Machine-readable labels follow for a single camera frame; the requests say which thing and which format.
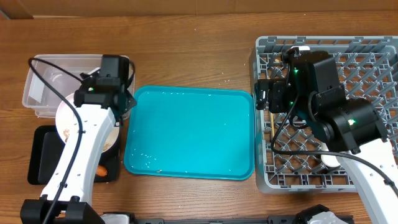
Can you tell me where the grey dishwasher rack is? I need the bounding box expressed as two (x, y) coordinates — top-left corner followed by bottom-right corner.
(249, 36), (397, 194)

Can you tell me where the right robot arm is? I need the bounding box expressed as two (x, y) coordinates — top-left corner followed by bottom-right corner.
(254, 46), (397, 223)

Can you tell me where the wooden chopstick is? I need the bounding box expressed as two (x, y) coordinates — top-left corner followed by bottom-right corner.
(269, 112), (275, 140)

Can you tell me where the clear plastic storage bin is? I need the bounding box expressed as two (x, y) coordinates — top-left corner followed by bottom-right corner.
(22, 54), (136, 121)

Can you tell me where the white plate with peanuts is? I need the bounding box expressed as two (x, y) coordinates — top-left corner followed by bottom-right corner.
(55, 101), (119, 153)

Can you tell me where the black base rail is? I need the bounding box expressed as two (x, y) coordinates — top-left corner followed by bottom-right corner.
(102, 204), (355, 224)

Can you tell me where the black plastic tray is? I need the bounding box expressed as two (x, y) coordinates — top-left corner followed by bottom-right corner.
(27, 125), (120, 185)

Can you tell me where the orange carrot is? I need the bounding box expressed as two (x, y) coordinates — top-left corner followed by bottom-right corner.
(96, 166), (108, 177)

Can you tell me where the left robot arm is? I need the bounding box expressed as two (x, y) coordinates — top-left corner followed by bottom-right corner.
(20, 55), (136, 223)

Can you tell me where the teal serving tray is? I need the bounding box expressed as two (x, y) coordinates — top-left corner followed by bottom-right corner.
(123, 86), (255, 180)

